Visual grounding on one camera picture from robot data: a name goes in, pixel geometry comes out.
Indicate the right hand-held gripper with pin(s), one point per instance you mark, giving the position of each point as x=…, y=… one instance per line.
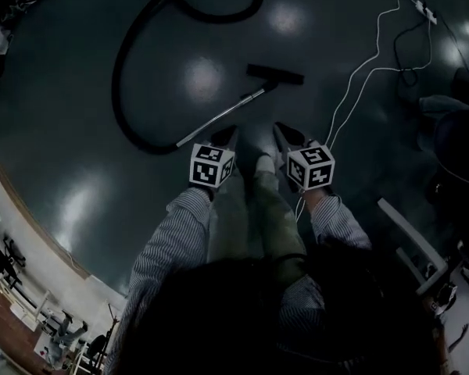
x=312, y=166

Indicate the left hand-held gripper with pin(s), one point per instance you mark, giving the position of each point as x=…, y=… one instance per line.
x=209, y=166

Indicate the silver vacuum cleaner wand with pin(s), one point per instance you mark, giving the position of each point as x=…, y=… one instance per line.
x=219, y=118

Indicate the black floor nozzle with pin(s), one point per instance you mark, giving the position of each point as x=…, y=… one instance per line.
x=274, y=74

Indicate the person's right forearm striped sleeve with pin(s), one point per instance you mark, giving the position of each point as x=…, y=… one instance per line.
x=336, y=219

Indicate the person's left forearm striped sleeve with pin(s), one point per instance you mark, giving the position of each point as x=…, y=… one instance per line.
x=172, y=236

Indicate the person's right leg green trousers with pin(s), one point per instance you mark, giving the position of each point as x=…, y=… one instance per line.
x=275, y=213

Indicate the person's leg green trousers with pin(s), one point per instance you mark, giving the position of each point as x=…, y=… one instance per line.
x=228, y=225
x=275, y=213

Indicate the person's left leg green trousers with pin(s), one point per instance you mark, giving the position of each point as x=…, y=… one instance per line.
x=228, y=225

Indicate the person's striped shirt torso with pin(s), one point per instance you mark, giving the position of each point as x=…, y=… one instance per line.
x=301, y=303

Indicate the white power strip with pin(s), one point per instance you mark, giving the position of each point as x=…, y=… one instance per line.
x=427, y=11

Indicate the dark coat stand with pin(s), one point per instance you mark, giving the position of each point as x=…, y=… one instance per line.
x=112, y=326

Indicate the black office chair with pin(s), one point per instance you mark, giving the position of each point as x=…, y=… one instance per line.
x=97, y=348

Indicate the pile of dark bags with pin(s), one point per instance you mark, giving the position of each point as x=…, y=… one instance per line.
x=8, y=10

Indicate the white metal frame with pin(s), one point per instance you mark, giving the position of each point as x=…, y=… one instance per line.
x=412, y=233

